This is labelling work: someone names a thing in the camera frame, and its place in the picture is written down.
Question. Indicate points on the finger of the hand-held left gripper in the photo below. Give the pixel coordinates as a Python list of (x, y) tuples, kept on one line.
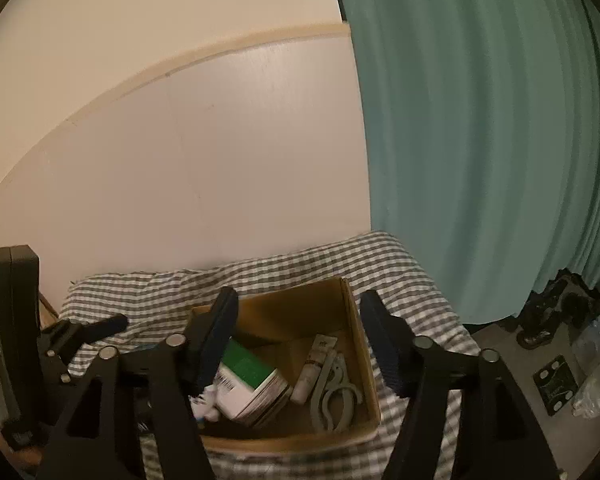
[(105, 326)]

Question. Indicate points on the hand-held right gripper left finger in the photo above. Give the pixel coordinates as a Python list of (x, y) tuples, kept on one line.
[(214, 345)]

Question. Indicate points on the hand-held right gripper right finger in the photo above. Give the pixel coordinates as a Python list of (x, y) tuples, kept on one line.
[(380, 340)]

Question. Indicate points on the brown cardboard box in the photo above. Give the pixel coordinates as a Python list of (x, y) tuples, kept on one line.
[(290, 310)]

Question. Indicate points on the green and white carton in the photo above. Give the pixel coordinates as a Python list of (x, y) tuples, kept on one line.
[(252, 375)]

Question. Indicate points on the grey checked bed cloth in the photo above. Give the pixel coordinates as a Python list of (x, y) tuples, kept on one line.
[(145, 295)]

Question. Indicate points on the white printed squeeze tube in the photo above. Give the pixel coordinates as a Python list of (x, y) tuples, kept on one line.
[(205, 405)]

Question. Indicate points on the grey plastic scissors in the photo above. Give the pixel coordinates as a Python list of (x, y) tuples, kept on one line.
[(330, 390)]

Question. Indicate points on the small white tube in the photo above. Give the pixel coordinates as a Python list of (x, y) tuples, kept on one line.
[(312, 365)]

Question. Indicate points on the dark shoes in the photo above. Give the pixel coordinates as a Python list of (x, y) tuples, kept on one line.
[(555, 305)]

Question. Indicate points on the black square scale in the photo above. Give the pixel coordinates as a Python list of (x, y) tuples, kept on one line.
[(556, 385)]

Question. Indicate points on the clear plastic bag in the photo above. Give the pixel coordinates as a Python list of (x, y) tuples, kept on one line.
[(597, 360)]

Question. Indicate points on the teal curtain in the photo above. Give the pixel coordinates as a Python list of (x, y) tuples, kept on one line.
[(480, 135)]

